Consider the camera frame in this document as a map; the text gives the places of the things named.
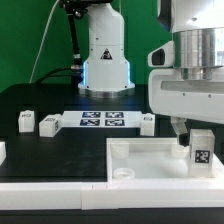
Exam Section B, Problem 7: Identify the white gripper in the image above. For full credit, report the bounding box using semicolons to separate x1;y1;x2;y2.
148;68;224;146

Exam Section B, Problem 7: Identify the white marker tag plate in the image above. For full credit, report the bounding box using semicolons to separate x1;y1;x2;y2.
62;111;142;128

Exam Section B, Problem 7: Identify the white U-shaped fence wall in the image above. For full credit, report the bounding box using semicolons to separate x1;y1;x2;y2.
0;140;224;211

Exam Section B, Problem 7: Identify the white cable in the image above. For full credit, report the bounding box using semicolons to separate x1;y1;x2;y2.
29;0;63;84

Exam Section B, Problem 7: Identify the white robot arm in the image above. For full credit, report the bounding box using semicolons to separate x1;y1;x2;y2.
79;0;224;124

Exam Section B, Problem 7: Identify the white square tabletop tray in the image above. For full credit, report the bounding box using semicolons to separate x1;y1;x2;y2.
105;136;224;183

